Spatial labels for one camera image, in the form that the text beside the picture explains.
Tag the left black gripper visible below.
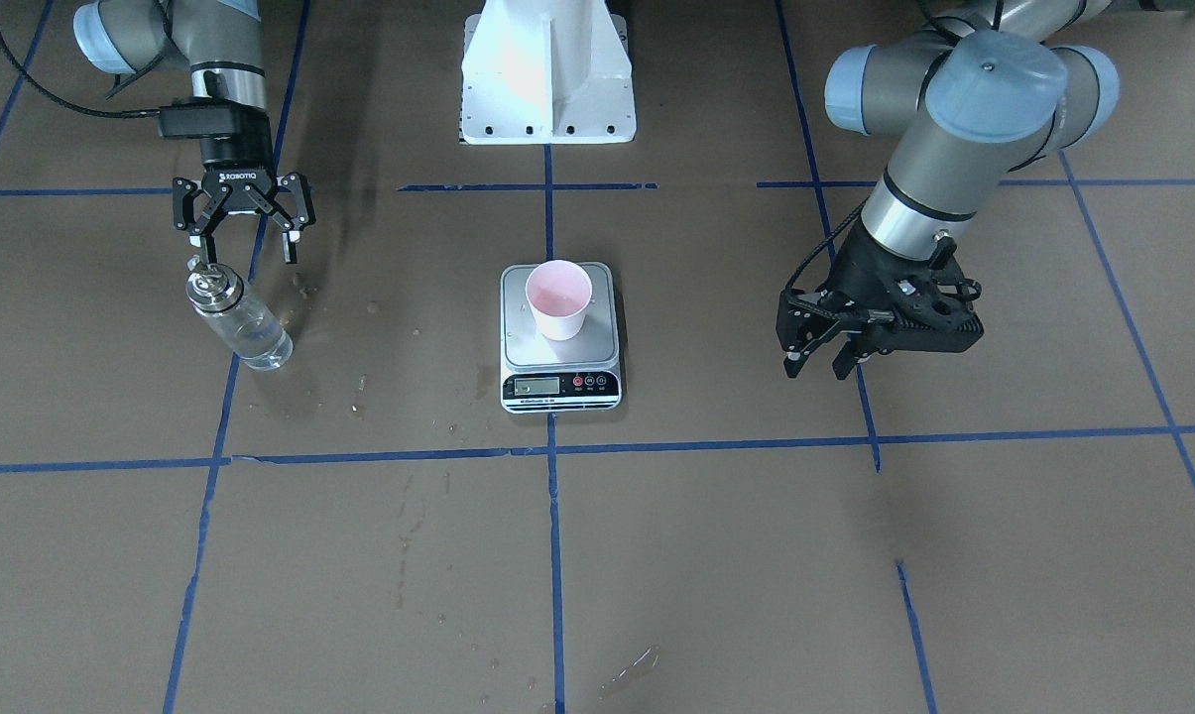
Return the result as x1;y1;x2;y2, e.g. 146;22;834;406
776;220;983;382

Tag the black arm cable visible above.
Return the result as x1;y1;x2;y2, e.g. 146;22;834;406
783;203;868;298
0;0;196;120

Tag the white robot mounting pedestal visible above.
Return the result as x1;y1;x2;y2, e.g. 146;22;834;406
458;1;638;146

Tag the pink paper cup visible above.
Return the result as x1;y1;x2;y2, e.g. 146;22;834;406
525;261;593;342

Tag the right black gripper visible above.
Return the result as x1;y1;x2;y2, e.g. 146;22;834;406
158;99;315;266

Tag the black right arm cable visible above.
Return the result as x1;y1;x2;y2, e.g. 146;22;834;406
0;0;196;120

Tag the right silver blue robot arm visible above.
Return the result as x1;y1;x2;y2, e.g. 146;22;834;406
72;1;315;264

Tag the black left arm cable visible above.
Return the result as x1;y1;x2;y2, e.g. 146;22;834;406
783;203;868;298

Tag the silver digital kitchen scale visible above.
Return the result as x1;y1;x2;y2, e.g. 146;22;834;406
500;262;624;413

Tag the clear glass sauce bottle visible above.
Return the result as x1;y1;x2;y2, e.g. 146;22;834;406
185;256;294;371

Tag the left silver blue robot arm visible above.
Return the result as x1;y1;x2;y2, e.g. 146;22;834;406
776;1;1122;380

